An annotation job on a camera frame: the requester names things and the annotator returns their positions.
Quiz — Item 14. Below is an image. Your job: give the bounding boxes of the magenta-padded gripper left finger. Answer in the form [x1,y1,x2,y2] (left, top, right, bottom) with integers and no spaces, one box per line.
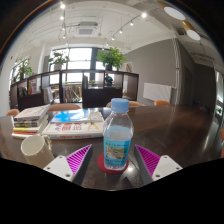
[43,143,95,187]

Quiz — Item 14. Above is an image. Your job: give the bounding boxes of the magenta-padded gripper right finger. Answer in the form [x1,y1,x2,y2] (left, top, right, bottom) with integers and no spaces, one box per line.
[133,143,184,186]

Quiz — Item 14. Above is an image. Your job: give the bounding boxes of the clear blue-capped water bottle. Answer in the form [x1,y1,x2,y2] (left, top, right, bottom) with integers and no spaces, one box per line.
[102,97,135,172]

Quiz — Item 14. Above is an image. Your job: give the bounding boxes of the cream ceramic mug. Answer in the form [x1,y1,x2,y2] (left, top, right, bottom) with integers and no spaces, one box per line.
[20,134,55,169]

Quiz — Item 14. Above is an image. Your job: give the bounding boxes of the thick white red-print book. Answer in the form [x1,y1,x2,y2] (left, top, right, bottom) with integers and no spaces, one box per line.
[42,120,106,141]

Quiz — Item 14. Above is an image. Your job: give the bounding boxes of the white red-edged book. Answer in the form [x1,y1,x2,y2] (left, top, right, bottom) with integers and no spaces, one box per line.
[11,126,48,140]

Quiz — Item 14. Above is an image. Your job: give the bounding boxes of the yellow-spined book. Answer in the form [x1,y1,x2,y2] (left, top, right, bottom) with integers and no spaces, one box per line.
[12,121,49,134]

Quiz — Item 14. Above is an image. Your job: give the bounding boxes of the blue-covered book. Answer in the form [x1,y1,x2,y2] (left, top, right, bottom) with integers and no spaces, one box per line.
[49,108,105,124]

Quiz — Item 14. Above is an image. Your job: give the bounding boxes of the dark grey book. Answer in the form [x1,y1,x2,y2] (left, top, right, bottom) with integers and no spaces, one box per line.
[13,114,50,129]

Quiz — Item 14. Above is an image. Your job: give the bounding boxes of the orange-brown chairs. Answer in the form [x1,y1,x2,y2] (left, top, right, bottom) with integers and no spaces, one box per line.
[5,99,172,117]

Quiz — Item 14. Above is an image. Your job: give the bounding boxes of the white-covered book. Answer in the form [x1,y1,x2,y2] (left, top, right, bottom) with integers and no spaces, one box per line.
[13,104,52,123]

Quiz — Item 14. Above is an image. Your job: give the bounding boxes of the white board panel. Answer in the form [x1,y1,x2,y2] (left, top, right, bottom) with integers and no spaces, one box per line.
[143,82,173,103]

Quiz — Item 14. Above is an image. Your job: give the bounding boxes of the low dark shelf unit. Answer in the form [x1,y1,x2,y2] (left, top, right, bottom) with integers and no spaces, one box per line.
[9,69,140,112]

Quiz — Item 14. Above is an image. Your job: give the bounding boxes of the person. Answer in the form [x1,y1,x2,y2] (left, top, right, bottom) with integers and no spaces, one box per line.
[104,73,115,88]

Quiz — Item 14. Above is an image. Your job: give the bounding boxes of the bushy potted plant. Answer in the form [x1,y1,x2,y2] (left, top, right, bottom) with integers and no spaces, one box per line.
[14,59,34,83]

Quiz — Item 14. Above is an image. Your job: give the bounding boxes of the small white-potted plant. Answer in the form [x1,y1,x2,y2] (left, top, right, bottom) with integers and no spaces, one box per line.
[48,51,70,71]

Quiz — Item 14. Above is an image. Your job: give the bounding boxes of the large dark-potted plant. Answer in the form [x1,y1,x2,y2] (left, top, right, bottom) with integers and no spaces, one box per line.
[95,46,128,72]

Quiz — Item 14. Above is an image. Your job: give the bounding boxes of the ceiling air conditioner cassette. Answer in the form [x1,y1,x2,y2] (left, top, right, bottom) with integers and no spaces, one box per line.
[75,21,100,38]

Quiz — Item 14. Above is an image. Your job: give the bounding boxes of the track spotlights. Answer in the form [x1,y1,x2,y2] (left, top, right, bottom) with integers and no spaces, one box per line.
[59,2,148,48]

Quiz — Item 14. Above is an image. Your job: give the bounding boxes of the round white ceiling lamps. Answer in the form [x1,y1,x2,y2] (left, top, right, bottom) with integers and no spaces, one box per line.
[163,6,202,42]

